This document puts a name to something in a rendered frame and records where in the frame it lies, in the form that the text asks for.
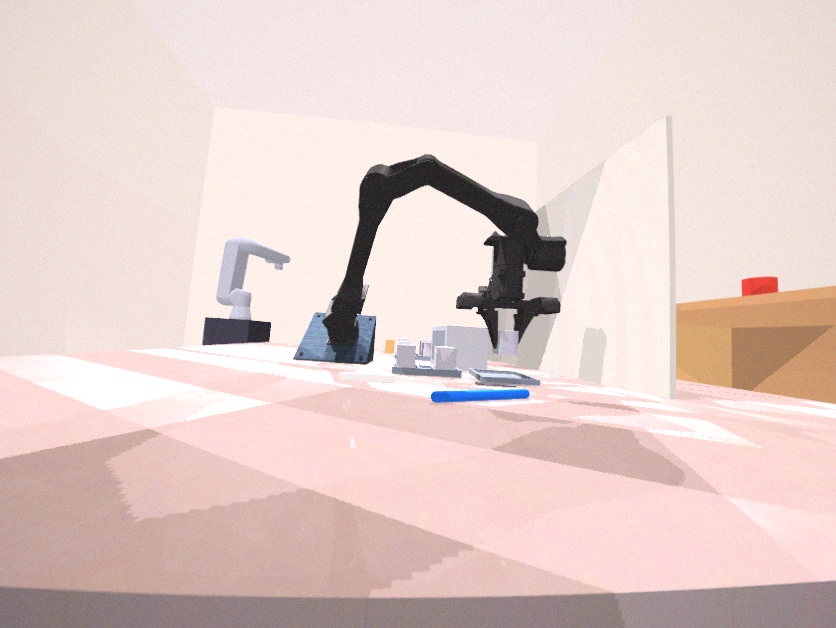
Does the blue cylinder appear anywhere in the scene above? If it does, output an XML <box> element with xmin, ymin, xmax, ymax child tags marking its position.
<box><xmin>431</xmin><ymin>389</ymin><xmax>530</xmax><ymax>403</ymax></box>

